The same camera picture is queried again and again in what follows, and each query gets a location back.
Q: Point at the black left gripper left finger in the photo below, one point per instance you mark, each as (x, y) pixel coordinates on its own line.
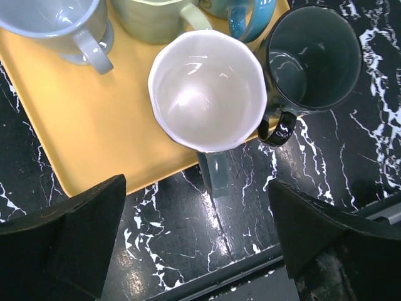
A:
(63, 252)

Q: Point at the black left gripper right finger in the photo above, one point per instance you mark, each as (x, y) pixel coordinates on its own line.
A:
(333, 254)

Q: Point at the dark teal mug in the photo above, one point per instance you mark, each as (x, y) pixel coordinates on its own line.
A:
(311, 61)

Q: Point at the orange and blue mug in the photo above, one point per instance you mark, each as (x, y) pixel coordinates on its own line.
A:
(246, 19)

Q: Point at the grey mug white inside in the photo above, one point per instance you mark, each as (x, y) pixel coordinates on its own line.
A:
(208, 93)

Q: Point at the light green mug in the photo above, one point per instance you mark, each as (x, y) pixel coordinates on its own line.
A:
(159, 22)

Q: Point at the light blue mug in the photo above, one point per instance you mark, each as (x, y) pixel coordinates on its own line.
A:
(78, 31)

